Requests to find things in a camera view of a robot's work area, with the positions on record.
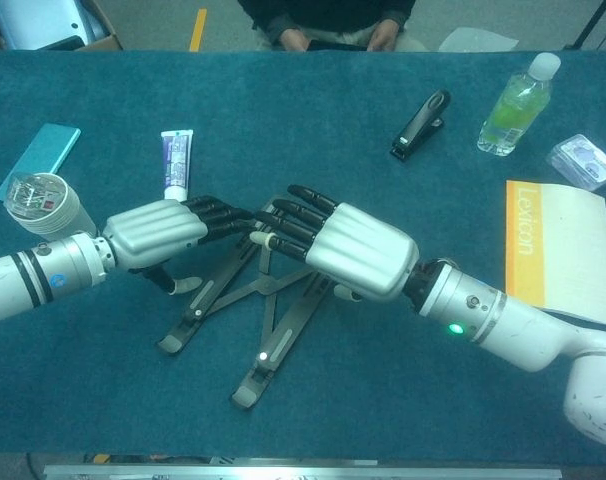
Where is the black tripod leg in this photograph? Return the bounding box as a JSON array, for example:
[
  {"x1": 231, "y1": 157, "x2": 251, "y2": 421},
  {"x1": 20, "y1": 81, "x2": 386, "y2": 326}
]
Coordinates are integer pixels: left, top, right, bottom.
[{"x1": 562, "y1": 0, "x2": 606, "y2": 51}]

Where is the seated person dark jacket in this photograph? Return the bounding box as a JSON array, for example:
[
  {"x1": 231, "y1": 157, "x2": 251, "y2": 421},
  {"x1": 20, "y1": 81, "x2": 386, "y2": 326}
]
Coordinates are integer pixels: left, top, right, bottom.
[{"x1": 235, "y1": 0, "x2": 429, "y2": 54}]

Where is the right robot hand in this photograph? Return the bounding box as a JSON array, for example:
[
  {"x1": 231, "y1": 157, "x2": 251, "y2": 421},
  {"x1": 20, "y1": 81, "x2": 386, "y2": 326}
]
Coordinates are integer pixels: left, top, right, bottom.
[{"x1": 249, "y1": 183, "x2": 418, "y2": 304}]

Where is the purple white toothpaste tube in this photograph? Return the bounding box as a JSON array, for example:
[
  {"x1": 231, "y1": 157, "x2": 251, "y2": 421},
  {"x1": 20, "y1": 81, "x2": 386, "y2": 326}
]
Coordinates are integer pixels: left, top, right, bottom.
[{"x1": 160, "y1": 128, "x2": 195, "y2": 203}]

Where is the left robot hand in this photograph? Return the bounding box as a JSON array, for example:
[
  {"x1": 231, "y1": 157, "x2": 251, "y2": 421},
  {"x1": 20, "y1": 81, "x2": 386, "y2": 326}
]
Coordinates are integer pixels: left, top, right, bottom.
[{"x1": 102, "y1": 194, "x2": 257, "y2": 296}]

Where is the black stapler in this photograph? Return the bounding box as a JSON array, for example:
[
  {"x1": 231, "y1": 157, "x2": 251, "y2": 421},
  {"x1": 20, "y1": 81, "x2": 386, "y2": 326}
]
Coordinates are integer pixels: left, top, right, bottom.
[{"x1": 389, "y1": 88, "x2": 453, "y2": 162}]

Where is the light blue smartphone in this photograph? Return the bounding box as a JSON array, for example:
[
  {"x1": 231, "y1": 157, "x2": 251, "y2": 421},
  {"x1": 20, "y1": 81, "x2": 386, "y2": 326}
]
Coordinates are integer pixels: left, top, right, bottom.
[{"x1": 0, "y1": 123, "x2": 83, "y2": 201}]

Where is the black folding laptop stand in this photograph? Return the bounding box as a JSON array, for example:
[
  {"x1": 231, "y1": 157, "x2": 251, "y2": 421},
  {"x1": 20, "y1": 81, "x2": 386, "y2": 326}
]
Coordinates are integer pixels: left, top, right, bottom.
[{"x1": 155, "y1": 197, "x2": 344, "y2": 412}]

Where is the round paper clip canister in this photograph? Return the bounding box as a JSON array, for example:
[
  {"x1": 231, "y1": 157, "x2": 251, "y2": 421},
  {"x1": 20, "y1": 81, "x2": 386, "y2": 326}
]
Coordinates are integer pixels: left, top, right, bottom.
[{"x1": 3, "y1": 172, "x2": 98, "y2": 240}]

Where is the clear bottle green liquid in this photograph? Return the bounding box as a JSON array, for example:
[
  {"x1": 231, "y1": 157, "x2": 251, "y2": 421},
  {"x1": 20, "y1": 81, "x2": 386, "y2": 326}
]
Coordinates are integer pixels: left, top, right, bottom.
[{"x1": 476, "y1": 51, "x2": 563, "y2": 157}]

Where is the clear plastic card box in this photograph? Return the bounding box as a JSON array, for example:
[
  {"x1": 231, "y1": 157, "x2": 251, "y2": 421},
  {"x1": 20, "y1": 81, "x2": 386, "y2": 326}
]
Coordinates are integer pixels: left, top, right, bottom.
[{"x1": 545, "y1": 133, "x2": 606, "y2": 193}]

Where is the cardboard box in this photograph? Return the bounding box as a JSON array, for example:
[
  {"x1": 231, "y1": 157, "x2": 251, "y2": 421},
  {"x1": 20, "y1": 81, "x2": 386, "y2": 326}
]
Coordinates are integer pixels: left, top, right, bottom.
[{"x1": 0, "y1": 0, "x2": 124, "y2": 52}]

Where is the black smartphone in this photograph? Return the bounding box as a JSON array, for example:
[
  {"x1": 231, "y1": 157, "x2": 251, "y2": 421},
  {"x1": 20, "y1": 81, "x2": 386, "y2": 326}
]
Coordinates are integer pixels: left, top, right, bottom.
[{"x1": 307, "y1": 40, "x2": 372, "y2": 52}]

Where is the blue carpet table cloth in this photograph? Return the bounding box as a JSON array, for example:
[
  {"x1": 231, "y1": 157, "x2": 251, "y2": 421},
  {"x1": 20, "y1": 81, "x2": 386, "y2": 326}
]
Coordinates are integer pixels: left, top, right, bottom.
[{"x1": 0, "y1": 48, "x2": 606, "y2": 459}]

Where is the yellow white Lexicon notebook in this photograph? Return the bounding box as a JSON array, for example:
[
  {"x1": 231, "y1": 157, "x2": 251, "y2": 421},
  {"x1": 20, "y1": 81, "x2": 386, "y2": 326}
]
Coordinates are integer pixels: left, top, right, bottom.
[{"x1": 504, "y1": 179, "x2": 606, "y2": 329}]

